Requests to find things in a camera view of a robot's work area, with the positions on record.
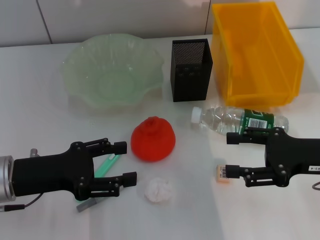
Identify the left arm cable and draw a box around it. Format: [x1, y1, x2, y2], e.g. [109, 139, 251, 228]
[0, 193, 42, 213]

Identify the beige eraser with barcode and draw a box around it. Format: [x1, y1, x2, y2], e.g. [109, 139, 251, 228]
[216, 164, 232, 185]

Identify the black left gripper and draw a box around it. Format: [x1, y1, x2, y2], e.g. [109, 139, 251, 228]
[13, 137, 138, 202]

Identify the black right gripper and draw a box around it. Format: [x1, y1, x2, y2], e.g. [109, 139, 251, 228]
[226, 126, 320, 188]

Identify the orange plastic bin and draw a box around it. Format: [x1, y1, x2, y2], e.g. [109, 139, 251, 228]
[211, 1, 305, 107]

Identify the red-orange fruit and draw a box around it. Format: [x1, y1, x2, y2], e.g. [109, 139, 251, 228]
[130, 116, 176, 163]

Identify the grey marker pen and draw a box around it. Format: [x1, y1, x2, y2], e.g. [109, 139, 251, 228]
[76, 198, 101, 213]

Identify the black mesh pen holder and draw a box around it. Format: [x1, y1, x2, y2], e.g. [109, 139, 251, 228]
[169, 38, 213, 103]

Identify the clear green-label water bottle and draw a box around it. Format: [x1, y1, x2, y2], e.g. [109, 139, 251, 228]
[191, 106, 290, 137]

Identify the white paper ball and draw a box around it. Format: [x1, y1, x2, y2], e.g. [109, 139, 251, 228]
[144, 176, 175, 204]

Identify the mint green pen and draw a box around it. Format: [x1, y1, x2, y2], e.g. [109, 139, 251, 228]
[93, 153, 123, 179]

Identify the green glass fruit bowl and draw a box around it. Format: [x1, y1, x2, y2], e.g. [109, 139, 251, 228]
[61, 34, 165, 115]

